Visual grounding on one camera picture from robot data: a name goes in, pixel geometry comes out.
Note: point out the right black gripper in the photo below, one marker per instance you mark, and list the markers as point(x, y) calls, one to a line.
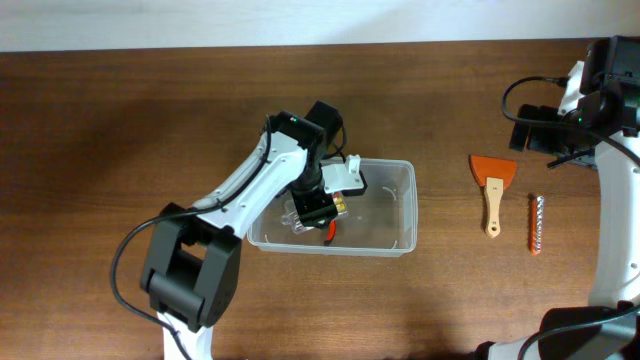
point(537, 141)

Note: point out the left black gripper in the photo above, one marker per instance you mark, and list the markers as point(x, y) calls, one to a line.
point(316, 210)

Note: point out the red handled pliers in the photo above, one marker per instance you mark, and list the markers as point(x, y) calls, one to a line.
point(331, 233)

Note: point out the orange scraper wooden handle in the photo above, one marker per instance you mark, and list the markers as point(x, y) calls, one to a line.
point(494, 176)

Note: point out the clear plastic container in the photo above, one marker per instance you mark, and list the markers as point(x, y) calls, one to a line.
point(383, 222)

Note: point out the orange bit holder strip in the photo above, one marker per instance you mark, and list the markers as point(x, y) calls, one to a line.
point(535, 224)

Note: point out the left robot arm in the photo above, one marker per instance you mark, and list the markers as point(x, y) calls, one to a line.
point(191, 269)

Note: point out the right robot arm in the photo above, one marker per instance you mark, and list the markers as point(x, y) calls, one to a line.
point(596, 126)

